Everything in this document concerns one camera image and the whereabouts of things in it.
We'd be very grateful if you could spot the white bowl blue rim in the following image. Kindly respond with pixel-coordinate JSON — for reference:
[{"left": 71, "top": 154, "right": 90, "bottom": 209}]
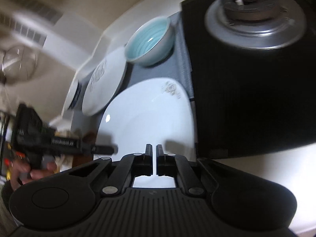
[{"left": 62, "top": 80, "right": 82, "bottom": 115}]

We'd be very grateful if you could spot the silver gas burner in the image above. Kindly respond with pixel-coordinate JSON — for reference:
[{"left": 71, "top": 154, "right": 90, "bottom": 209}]
[{"left": 205, "top": 0, "right": 307, "bottom": 50}]

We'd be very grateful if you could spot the white wall vent grille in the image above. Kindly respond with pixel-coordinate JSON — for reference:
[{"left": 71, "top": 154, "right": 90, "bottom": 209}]
[{"left": 9, "top": 0, "right": 63, "bottom": 25}]

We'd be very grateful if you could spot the white round patterned plate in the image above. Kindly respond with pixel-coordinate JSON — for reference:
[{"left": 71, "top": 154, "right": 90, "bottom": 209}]
[{"left": 82, "top": 46, "right": 127, "bottom": 116}]

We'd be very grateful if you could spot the light blue ceramic bowl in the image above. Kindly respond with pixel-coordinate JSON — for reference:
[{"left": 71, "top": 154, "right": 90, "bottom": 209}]
[{"left": 124, "top": 16, "right": 175, "bottom": 66}]

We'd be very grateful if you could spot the person's left hand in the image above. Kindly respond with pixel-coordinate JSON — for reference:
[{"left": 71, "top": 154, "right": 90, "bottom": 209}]
[{"left": 10, "top": 159, "right": 57, "bottom": 189}]

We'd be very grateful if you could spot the grey place mat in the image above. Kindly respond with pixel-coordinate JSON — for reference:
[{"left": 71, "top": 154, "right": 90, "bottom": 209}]
[{"left": 70, "top": 12, "right": 194, "bottom": 136}]

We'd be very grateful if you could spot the metal mesh strainer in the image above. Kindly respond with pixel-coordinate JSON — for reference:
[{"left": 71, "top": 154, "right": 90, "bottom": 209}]
[{"left": 1, "top": 45, "right": 37, "bottom": 85}]

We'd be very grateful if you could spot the large white floral plate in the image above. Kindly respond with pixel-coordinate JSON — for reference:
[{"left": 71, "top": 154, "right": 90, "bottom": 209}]
[{"left": 93, "top": 77, "right": 196, "bottom": 188}]

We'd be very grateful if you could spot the black gas stove top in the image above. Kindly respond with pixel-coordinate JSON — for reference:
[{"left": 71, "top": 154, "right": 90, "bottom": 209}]
[{"left": 181, "top": 0, "right": 315, "bottom": 159}]

